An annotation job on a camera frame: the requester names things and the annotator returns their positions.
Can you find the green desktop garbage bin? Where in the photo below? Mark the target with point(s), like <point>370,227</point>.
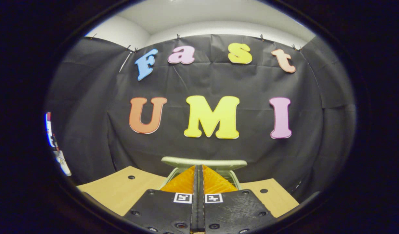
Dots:
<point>176,161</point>

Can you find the black backdrop cloth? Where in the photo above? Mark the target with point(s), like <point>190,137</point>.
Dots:
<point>219,81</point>

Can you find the computer monitor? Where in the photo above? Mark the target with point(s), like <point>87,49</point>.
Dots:
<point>48,130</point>

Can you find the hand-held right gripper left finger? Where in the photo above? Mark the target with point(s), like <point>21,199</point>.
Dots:
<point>167,211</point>

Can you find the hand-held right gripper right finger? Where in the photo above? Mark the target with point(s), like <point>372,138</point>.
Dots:
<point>235,211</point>

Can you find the wooden desktop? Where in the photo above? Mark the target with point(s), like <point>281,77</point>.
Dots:
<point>121,190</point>

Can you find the white side table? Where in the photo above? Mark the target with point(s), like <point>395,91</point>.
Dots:
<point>63,164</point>

